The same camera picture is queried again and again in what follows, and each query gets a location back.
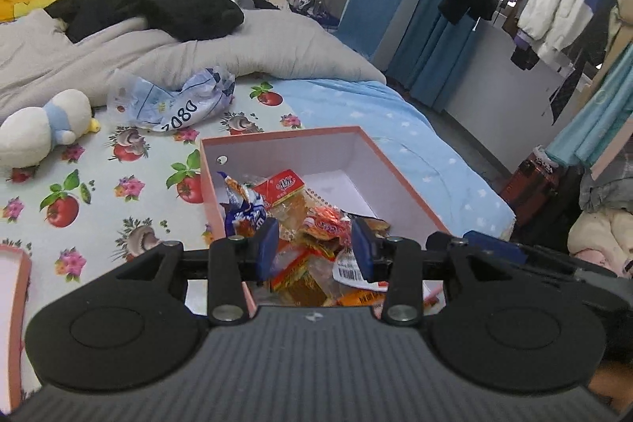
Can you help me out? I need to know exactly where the crumpled white blue plastic bag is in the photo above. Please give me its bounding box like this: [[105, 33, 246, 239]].
[[107, 66, 236, 133]]

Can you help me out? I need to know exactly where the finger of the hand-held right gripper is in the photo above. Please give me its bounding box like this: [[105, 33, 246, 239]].
[[462, 230, 574, 272]]

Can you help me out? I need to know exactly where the blue chair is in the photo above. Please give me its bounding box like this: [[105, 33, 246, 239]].
[[332, 0, 406, 62]]

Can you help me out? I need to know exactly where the deep pink cardboard box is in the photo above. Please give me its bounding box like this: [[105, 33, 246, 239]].
[[199, 126, 453, 319]]

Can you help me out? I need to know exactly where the fruit print cloth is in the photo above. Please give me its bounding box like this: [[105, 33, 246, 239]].
[[0, 76, 305, 314]]

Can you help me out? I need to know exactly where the grey duvet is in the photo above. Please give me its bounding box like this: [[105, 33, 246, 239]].
[[0, 4, 387, 121]]

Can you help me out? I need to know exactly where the hanging teal garment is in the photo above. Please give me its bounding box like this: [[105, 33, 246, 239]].
[[544, 51, 633, 170]]

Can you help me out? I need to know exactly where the white blue penguin plush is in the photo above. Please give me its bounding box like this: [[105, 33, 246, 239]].
[[0, 89, 101, 168]]

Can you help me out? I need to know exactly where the blue curtain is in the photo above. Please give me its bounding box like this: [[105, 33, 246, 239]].
[[386, 0, 480, 114]]

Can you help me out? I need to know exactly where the black clothing heap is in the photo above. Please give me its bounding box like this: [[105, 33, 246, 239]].
[[44, 0, 278, 43]]

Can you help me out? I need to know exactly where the white low cabinet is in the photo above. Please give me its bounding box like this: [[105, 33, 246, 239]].
[[442, 19, 579, 176]]

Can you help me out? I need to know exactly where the red suitcase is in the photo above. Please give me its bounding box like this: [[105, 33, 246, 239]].
[[499, 145, 565, 225]]

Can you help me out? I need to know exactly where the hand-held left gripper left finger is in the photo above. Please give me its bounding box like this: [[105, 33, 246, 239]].
[[116, 217, 281, 326]]

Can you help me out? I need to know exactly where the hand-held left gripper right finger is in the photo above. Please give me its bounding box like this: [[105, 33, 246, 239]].
[[350, 217, 517, 326]]

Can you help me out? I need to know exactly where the shallow pink box lid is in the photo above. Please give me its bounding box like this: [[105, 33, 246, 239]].
[[0, 245, 33, 409]]

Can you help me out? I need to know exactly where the pile of assorted snack packets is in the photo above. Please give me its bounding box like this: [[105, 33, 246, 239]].
[[218, 170, 438, 310]]

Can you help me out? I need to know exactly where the cream clothing heap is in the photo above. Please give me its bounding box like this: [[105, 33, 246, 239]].
[[568, 204, 633, 277]]

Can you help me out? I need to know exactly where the light blue bedsheet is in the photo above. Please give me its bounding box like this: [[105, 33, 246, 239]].
[[274, 78, 517, 240]]

